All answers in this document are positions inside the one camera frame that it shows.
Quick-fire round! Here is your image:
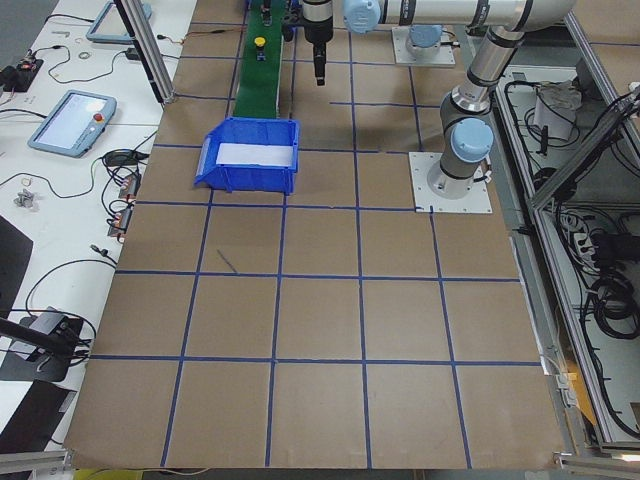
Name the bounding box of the white foam pad left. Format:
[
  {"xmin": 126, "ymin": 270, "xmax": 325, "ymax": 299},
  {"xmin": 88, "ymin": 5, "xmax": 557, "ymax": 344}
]
[{"xmin": 216, "ymin": 143, "xmax": 294, "ymax": 167}]

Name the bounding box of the aluminium frame post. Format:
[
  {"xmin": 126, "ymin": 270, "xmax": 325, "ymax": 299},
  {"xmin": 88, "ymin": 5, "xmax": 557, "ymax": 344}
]
[{"xmin": 115, "ymin": 0, "xmax": 175, "ymax": 105}]

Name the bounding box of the black power adapter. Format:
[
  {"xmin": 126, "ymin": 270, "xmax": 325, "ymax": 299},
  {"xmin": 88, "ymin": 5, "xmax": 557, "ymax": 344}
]
[{"xmin": 125, "ymin": 47, "xmax": 140, "ymax": 61}]

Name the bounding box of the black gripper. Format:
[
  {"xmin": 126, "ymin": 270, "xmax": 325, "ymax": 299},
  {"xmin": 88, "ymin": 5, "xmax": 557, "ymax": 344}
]
[{"xmin": 305, "ymin": 20, "xmax": 334, "ymax": 86}]

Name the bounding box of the teach pendant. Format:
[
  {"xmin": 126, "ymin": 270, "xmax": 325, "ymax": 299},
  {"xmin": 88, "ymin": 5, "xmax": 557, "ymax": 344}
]
[
  {"xmin": 86, "ymin": 1, "xmax": 133, "ymax": 45},
  {"xmin": 27, "ymin": 90, "xmax": 117, "ymax": 158}
]

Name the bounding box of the blue left plastic bin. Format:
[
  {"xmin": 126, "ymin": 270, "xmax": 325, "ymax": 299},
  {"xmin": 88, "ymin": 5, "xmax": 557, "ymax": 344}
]
[{"xmin": 194, "ymin": 117, "xmax": 300, "ymax": 195}]

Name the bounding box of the teach pendant far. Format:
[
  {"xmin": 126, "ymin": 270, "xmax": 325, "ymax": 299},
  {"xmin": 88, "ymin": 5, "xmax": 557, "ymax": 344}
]
[{"xmin": 86, "ymin": 1, "xmax": 133, "ymax": 45}]

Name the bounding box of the teach pendant near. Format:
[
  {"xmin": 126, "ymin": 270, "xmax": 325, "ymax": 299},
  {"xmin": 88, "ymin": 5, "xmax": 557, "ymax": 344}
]
[{"xmin": 27, "ymin": 90, "xmax": 117, "ymax": 158}]

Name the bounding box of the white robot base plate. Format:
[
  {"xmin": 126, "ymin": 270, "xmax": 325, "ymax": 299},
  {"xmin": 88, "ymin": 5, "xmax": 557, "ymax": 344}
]
[{"xmin": 409, "ymin": 152, "xmax": 492, "ymax": 214}]

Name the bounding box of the green conveyor belt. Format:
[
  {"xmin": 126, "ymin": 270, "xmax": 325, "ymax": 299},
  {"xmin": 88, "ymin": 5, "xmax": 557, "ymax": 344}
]
[{"xmin": 233, "ymin": 1, "xmax": 286, "ymax": 118}]

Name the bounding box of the yellow push button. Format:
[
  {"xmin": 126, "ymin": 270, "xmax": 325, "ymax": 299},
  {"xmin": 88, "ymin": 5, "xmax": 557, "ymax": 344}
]
[{"xmin": 253, "ymin": 36, "xmax": 266, "ymax": 61}]

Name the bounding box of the red push button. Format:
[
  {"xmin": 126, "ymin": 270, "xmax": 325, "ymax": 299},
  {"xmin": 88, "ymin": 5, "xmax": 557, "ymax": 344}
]
[{"xmin": 261, "ymin": 6, "xmax": 272, "ymax": 27}]

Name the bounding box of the black camera stand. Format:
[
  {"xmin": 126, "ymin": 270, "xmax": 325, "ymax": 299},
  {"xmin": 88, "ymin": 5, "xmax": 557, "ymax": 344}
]
[{"xmin": 1, "ymin": 309, "xmax": 82, "ymax": 382}]

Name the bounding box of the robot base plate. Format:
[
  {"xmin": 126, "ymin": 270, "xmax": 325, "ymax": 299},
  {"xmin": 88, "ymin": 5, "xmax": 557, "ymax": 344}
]
[{"xmin": 391, "ymin": 26, "xmax": 456, "ymax": 68}]

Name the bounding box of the aluminium frame rack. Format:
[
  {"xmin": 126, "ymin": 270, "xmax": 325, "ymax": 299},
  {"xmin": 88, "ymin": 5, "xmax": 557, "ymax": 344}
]
[{"xmin": 493, "ymin": 1, "xmax": 639, "ymax": 461}]

